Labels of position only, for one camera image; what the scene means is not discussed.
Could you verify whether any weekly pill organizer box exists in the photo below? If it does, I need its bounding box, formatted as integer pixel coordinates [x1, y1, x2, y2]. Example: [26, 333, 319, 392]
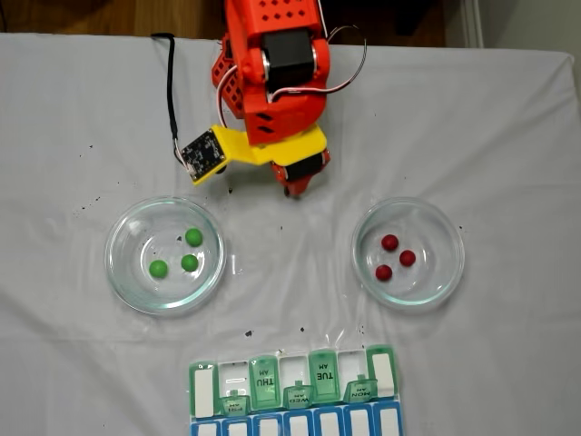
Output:
[187, 343, 405, 436]

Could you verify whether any camera circuit board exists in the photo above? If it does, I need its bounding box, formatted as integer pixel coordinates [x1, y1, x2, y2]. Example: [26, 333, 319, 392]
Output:
[180, 128, 228, 188]

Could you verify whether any large glass bowl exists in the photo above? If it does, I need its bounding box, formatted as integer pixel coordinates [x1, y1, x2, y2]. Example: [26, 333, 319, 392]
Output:
[103, 194, 228, 317]

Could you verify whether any small glass bowl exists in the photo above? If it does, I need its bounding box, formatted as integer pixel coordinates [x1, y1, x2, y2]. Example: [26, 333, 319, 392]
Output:
[350, 195, 467, 312]

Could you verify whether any white tablecloth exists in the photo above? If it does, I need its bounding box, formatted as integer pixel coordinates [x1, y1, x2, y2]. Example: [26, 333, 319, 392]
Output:
[0, 31, 581, 436]

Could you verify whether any black camera cable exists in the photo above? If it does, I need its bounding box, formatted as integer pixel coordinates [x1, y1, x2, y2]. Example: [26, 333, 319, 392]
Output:
[151, 32, 182, 145]

